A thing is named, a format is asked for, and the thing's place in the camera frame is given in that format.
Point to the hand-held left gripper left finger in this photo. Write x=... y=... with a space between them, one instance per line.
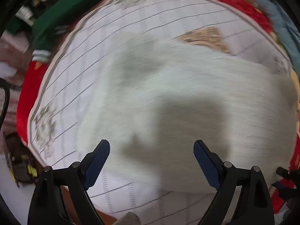
x=96 y=166

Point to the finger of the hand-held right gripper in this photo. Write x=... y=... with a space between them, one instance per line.
x=288 y=174

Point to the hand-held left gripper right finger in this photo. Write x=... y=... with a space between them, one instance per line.
x=207 y=166

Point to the white fluffy towel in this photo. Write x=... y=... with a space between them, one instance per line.
x=187 y=86

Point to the grey fuzzy garment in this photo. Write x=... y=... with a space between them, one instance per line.
x=129 y=219

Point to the red floral blanket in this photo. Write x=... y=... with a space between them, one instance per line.
x=25 y=98

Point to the white floral grid cloth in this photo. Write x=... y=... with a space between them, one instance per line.
x=93 y=39

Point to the green garment with striped cuffs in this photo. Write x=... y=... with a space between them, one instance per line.
x=58 y=23

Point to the blue quilt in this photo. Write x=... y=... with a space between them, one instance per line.
x=281 y=21

